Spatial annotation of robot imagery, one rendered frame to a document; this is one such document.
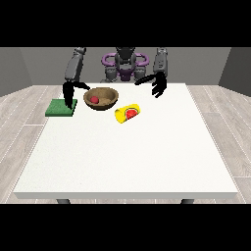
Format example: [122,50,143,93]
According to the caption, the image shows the green square pad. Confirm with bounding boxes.
[44,98,78,118]

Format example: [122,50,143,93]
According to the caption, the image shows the grey robot trunk purple rings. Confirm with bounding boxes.
[99,47,151,84]

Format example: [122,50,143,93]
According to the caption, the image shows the yellow cup with melon print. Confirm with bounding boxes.
[114,103,142,125]

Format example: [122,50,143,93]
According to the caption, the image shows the brown wooden bowl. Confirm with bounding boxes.
[82,86,120,111]

